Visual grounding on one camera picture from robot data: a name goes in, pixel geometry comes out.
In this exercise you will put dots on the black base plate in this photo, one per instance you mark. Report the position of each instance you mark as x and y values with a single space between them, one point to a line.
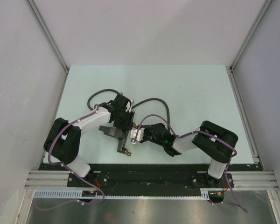
147 178

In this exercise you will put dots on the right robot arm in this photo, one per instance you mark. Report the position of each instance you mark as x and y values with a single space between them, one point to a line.
217 142

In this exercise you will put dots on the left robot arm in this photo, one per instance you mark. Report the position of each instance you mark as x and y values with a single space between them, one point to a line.
113 118

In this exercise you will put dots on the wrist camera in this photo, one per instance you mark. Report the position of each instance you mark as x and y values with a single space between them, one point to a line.
129 105
136 134

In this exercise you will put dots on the left aluminium corner post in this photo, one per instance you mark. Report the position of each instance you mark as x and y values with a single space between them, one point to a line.
47 33

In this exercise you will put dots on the slotted cable duct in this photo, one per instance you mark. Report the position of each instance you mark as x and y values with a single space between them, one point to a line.
87 194

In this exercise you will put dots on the aluminium corner post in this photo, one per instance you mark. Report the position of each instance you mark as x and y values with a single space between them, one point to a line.
47 33
251 33

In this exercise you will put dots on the right aluminium corner post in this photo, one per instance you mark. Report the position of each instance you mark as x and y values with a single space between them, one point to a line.
251 33

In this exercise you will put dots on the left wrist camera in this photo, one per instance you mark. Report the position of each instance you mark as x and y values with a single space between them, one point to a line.
129 105

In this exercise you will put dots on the aluminium frame rail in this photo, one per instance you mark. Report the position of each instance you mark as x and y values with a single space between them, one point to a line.
47 179

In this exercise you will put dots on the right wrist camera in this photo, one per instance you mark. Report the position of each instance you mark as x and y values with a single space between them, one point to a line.
136 134

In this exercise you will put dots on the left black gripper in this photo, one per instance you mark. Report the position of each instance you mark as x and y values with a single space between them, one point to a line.
127 125

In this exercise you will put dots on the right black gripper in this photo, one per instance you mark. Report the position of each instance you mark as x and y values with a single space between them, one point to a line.
146 127

